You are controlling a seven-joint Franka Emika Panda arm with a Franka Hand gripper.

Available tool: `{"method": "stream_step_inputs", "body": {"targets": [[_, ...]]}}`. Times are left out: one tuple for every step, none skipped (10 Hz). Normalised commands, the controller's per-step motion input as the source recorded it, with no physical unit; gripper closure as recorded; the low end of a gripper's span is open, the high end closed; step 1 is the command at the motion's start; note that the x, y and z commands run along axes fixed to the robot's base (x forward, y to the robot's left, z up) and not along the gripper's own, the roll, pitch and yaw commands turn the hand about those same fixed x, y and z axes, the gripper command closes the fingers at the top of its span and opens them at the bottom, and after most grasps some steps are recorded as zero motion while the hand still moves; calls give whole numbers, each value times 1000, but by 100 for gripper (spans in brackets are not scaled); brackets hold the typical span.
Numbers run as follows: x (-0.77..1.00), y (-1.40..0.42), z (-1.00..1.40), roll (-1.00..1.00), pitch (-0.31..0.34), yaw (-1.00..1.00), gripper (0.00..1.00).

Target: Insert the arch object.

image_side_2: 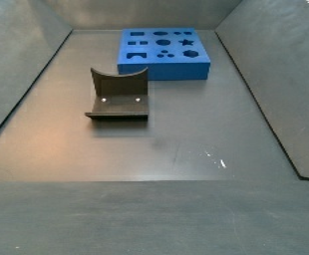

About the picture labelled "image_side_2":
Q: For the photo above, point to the blue shape sorter block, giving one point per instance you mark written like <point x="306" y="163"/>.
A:
<point x="169" y="51"/>

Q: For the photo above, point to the black curved holder stand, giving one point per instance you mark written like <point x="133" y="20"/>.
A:
<point x="122" y="95"/>

